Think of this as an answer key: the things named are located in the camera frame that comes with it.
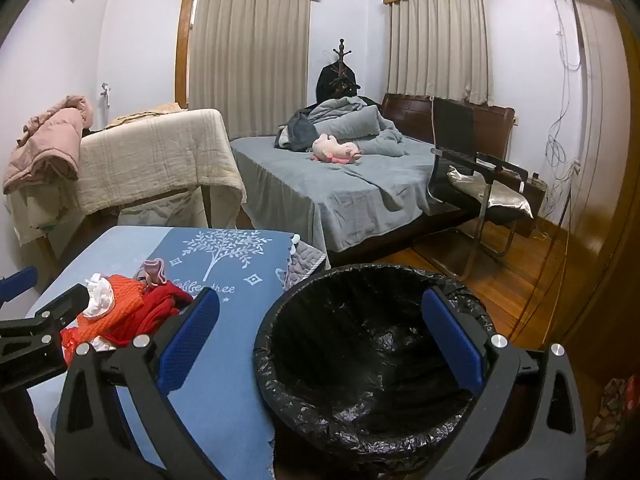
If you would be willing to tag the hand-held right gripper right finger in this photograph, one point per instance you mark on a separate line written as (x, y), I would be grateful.
(452, 342)

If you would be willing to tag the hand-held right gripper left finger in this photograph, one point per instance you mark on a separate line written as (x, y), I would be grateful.
(187, 342)

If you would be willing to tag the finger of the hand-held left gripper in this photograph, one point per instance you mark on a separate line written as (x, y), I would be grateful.
(17, 281)
(55, 312)

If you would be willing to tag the white tissue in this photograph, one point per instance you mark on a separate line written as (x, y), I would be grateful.
(100, 301)

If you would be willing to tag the orange foam net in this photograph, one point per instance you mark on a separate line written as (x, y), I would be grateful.
(125, 294)

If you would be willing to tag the bin with black bag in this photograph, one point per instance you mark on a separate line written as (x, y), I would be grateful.
(360, 360)

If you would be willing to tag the blue tree-print tablecloth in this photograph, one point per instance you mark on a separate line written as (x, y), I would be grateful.
(240, 320)

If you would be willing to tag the white cloth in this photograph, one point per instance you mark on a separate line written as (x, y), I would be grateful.
(35, 215)

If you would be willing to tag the dusty pink knotted sock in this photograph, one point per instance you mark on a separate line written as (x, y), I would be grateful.
(155, 270)

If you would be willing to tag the pale green cloth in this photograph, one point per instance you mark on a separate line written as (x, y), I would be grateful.
(160, 210)

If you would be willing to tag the pink padded jacket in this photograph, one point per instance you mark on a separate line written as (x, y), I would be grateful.
(45, 145)

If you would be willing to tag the grey quilted mat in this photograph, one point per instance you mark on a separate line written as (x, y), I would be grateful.
(306, 265)

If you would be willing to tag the silver cushion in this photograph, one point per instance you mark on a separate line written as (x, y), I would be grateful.
(492, 195)

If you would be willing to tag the dark brown nightstand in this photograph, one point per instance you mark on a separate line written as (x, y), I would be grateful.
(532, 200)

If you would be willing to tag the patterned cloth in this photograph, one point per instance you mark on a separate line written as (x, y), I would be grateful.
(607, 415)

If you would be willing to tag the bed with grey sheet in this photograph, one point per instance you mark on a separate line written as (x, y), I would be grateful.
(350, 195)

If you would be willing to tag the beige blanket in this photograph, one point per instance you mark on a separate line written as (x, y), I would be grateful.
(150, 155)

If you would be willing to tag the wooden wardrobe door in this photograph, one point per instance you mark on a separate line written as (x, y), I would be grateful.
(595, 185)

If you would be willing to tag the black cantilever chair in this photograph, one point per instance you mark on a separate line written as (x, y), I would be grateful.
(452, 125)

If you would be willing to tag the pink plush toy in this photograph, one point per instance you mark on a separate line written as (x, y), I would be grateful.
(335, 150)

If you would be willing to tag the dark clothes pile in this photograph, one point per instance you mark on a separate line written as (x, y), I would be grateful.
(297, 132)

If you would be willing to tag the brown wooden headboard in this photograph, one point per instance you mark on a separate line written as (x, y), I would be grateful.
(405, 110)

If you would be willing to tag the grey duvet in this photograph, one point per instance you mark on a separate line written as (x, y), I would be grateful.
(350, 120)

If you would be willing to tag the black coat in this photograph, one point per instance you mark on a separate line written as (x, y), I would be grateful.
(330, 85)

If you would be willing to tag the wide beige curtain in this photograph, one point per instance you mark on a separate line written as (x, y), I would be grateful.
(250, 60)

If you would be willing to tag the narrow beige curtain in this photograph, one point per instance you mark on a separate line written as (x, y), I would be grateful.
(440, 45)

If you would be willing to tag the wooden coat rack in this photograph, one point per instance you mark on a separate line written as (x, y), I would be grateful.
(342, 52)

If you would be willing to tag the wooden table frame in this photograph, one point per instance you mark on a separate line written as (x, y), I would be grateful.
(204, 205)

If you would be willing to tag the white wall hook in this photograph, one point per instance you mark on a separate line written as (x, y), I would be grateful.
(106, 94)

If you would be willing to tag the wooden window frame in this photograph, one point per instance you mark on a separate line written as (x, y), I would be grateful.
(182, 50)

